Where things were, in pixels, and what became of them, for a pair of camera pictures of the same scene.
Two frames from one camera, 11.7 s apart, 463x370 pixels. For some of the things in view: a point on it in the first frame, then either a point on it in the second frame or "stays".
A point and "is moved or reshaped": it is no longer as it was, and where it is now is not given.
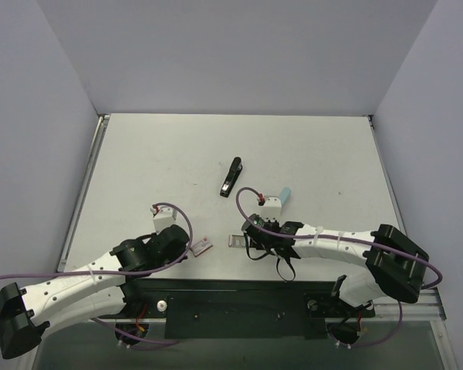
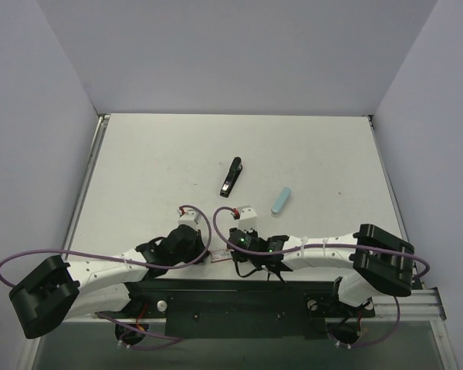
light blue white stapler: [285, 193] stays
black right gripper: [251, 234] → [234, 240]
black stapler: [235, 169] stays
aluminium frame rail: [427, 307] stays
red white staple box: [201, 247] is moved or reshaped
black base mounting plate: [228, 308] stays
